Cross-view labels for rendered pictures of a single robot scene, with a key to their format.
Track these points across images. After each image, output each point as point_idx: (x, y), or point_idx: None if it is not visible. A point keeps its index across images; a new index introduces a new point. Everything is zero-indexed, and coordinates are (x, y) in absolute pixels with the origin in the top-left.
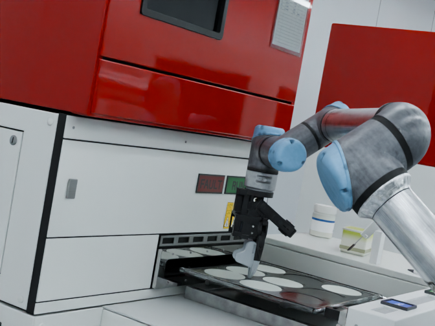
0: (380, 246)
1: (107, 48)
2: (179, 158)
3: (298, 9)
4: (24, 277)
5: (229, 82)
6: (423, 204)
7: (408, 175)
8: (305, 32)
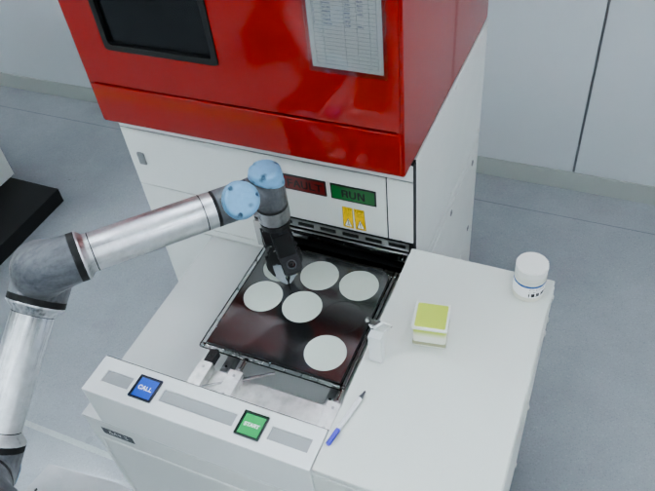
0: (370, 347)
1: (92, 76)
2: (248, 156)
3: (355, 20)
4: None
5: (252, 104)
6: (10, 330)
7: (14, 302)
8: (390, 49)
